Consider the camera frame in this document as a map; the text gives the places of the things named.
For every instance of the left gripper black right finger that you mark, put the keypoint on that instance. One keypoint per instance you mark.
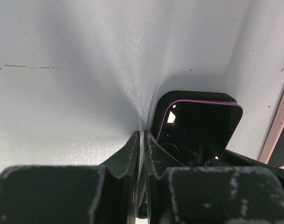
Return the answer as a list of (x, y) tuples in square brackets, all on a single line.
[(232, 190)]

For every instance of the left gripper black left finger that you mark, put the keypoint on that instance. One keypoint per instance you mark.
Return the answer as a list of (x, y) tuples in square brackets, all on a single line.
[(102, 194)]

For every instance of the small black phone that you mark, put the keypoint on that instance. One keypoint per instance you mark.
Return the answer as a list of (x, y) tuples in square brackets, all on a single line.
[(192, 133)]

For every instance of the black phone case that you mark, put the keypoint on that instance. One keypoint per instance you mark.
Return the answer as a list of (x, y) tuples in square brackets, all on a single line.
[(168, 99)]

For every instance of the pink phone case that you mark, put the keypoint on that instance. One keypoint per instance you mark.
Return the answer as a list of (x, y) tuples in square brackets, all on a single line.
[(274, 133)]

